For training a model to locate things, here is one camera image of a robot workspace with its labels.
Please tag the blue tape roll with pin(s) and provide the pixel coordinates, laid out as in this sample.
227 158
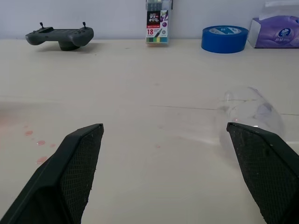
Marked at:
222 43

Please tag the purple tissue box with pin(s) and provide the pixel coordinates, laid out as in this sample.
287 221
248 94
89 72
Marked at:
275 37

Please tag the grey handheld remote controller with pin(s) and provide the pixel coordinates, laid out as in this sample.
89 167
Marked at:
70 35

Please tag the clear plastic cup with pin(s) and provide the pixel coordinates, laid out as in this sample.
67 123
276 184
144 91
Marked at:
247 109

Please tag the marker pen set box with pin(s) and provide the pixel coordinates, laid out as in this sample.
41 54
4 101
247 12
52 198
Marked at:
154 30

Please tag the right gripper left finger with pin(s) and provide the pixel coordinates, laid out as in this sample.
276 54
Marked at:
58 177

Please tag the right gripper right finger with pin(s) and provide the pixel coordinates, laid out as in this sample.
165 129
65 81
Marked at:
264 168

